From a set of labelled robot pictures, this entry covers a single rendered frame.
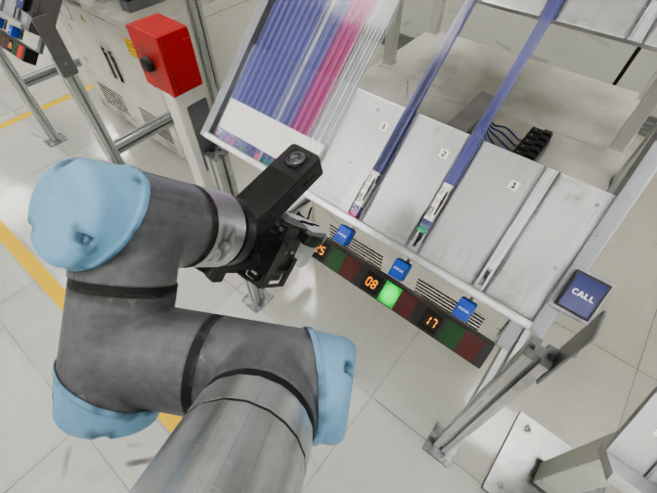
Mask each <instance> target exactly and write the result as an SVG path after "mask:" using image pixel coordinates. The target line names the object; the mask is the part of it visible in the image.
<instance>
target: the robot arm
mask: <svg viewBox="0 0 657 493"><path fill-rule="evenodd" d="M322 175H323V169H322V165H321V161H320V157H319V156H318V155H316V154H314V153H312V152H310V151H308V150H306V149H304V148H303V147H301V146H299V145H296V144H291V145H290V146H289V147H288V148H287V149H286V150H285V151H284V152H282V153H281V154H280V155H279V156H278V157H277V158H276V159H275V160H274V161H273V162H272V163H271V164H270V165H269V166H268V167H266V168H265V169H264V170H263V171H262V172H261V173H260V174H259V175H258V176H257V177H256V178H255V179H254V180H253V181H252V182H251V183H249V184H248V185H247V186H246V187H245V188H244V189H243V190H242V191H241V192H240V193H239V194H238V195H237V196H236V197H233V196H232V195H230V194H228V193H226V192H222V191H219V190H215V189H211V188H207V187H203V186H200V185H196V184H191V183H187V182H183V181H179V180H175V179H172V178H168V177H164V176H160V175H157V174H153V173H149V172H146V171H143V170H142V169H140V168H138V167H136V166H133V165H128V164H121V165H119V164H114V163H109V162H104V161H100V160H95V159H90V158H86V157H72V158H66V159H63V160H61V161H58V162H57V163H55V164H53V165H52V166H50V167H49V168H48V169H47V170H46V171H45V172H44V173H43V174H42V176H41V177H40V178H39V180H38V181H37V183H36V185H35V187H34V189H33V192H32V195H31V198H30V201H29V206H28V214H27V222H28V223H29V224H30V225H31V227H32V229H31V234H30V240H31V243H32V245H33V248H34V249H35V251H36V253H37V254H38V255H39V257H40V258H41V259H43V260H44V261H45V262H46V263H48V264H50V265H52V266H55V267H59V268H65V269H66V277H67V280H66V294H65V302H64V309H63V317H62V324H61V331H60V339H59V346H58V354H57V357H56V359H55V361H54V363H53V369H52V376H53V389H52V399H53V409H52V415H53V420H54V422H55V424H56V425H57V427H58V428H59V429H60V430H61V431H63V432H64V433H66V434H68V435H71V436H73V437H77V438H81V439H88V440H94V439H96V438H99V437H108V438H109V439H116V438H121V437H125V436H129V435H132V434H134V433H137V432H139V431H141V430H143V429H145V428H147V427H148V426H150V425H151V424H152V423H153V422H154V421H155V420H156V419H157V417H158V415H159V413H165V414H170V415H175V416H180V417H183V418H182V420H181V421H180V423H179V424H177V426H176V427H175V428H174V430H173V431H172V433H171V434H170V435H169V437H168V438H167V439H166V441H165V442H164V444H163V445H162V446H161V448H160V449H159V450H158V452H157V453H156V454H155V456H154V457H153V459H152V460H151V462H150V463H149V464H148V466H147V467H146V469H145V470H144V471H143V473H142V474H141V475H140V477H139V478H138V480H137V481H136V482H135V484H134V485H133V486H132V488H131V489H130V491H129V492H128V493H301V490H302V485H303V481H304V477H305V473H306V470H307V466H308V462H309V457H310V453H311V449H312V446H318V445H319V444H325V445H331V446H334V445H337V444H339V443H340V442H341V441H342V440H343V439H344V437H345V433H346V428H347V421H348V414H349V406H350V399H351V392H352V385H353V379H354V372H355V364H356V357H357V351H356V347H355V345H354V343H353V342H352V341H351V340H350V339H349V338H347V337H345V336H338V335H333V334H328V333H323V332H319V331H314V329H312V328H311V327H306V326H304V327H303V328H296V327H291V326H285V325H279V324H273V323H267V322H261V321H255V320H249V319H244V318H238V317H232V316H227V315H220V314H214V313H208V312H202V311H196V310H191V309H185V308H179V307H175V304H176V296H177V289H178V282H177V278H178V270H179V268H189V267H195V268H196V269H198V271H200V272H202V273H203V274H204V275H205V277H206V278H207V279H208V280H210V281H211V282H212V283H220V282H222V281H223V279H224V277H225V275H226V273H237V274H239V275H240V276H241V277H243V278H244V279H245V280H246V281H250V282H251V283H252V284H253V285H254V286H256V287H257V288H258V289H266V288H276V287H283V286H284V285H285V282H286V280H287V278H288V276H289V275H290V273H291V271H292V269H293V267H294V265H295V263H296V262H297V260H298V263H297V267H299V268H301V267H303V266H305V265H306V263H307V262H308V261H309V259H310V258H311V256H312V255H313V253H314V252H315V250H316V249H317V247H319V246H320V245H321V244H322V243H323V242H324V241H325V239H326V237H327V234H326V231H325V230H324V228H323V227H321V226H319V225H318V224H316V223H314V222H312V221H310V220H307V219H305V218H303V217H301V216H298V215H296V214H293V213H292V212H289V211H287V210H288V209H289V208H290V207H291V206H292V205H293V204H294V203H295V202H296V201H297V200H298V199H299V198H300V197H301V196H302V195H303V194H304V193H305V192H306V191H307V190H308V189H309V188H310V187H311V186H312V185H313V184H314V183H315V182H316V181H317V180H318V179H319V178H320V177H321V176H322ZM296 253H299V258H298V259H297V258H295V257H294V255H295V254H296ZM247 270H248V271H247ZM246 271H247V273H246ZM245 273H246V274H247V275H248V276H249V277H248V276H247V275H246V274H245ZM282 274H283V275H282ZM281 276H282V277H281ZM250 277H251V278H252V279H253V280H252V279H251V278H250ZM280 278H281V279H280ZM278 280H280V281H279V283H278V284H269V282H270V281H278Z"/></svg>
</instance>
